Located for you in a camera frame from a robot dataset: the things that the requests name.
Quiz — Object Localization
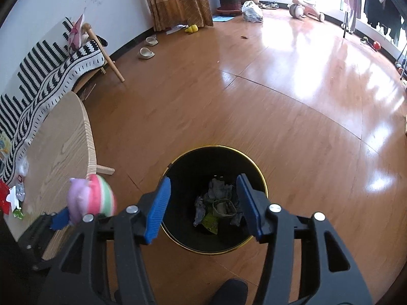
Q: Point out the white paper sheet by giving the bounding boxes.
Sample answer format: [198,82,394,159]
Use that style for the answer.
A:
[165,24,188,35]

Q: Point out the pink tricycle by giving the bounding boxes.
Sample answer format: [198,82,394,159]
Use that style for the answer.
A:
[284,0,325,23]

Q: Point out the person's dark shoe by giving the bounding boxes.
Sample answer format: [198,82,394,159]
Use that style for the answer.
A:
[208,278,249,305]

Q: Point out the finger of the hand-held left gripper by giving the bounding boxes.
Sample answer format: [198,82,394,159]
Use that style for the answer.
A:
[25,206,72,251]

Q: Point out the brown curtain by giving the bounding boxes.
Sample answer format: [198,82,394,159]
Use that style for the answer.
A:
[140,0,214,32]

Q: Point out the colourful picture book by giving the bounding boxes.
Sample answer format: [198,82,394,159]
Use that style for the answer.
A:
[0,132,12,162]

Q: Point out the round wooden table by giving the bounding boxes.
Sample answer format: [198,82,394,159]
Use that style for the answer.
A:
[0,17,105,181]

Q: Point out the pink hanging garment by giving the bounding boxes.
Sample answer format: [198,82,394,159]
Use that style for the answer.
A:
[343,0,365,34]

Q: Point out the blue wrapper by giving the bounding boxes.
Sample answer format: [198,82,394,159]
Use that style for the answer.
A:
[192,195,210,227]

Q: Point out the pink striped plush toy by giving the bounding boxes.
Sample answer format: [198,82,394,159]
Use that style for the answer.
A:
[67,174,118,226]

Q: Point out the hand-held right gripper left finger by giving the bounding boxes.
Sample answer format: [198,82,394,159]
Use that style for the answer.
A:
[38,176,172,305]

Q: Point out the pink cushion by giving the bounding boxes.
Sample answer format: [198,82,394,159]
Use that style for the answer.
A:
[67,14,86,51]

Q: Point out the clear crumpled plastic bag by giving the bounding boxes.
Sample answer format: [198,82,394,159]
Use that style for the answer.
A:
[16,158,30,176]

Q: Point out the black trash bin gold rim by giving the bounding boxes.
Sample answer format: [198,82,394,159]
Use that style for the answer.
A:
[159,145,269,255]

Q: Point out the dark patterned wrapper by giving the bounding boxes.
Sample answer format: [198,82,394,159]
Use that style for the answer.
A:
[208,178,237,201]

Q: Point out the clear plastic bag with contents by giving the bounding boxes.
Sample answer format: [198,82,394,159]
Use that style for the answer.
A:
[242,1,264,23]

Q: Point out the black hanging garments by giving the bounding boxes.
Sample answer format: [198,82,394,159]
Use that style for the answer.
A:
[362,0,407,43]

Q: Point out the brown paper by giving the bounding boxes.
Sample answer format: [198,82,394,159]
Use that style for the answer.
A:
[212,199,244,226]

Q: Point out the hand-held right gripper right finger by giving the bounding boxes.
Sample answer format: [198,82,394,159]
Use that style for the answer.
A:
[236,173,373,305]

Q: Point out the wooden sofa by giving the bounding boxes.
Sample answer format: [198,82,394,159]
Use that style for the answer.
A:
[0,16,125,181]

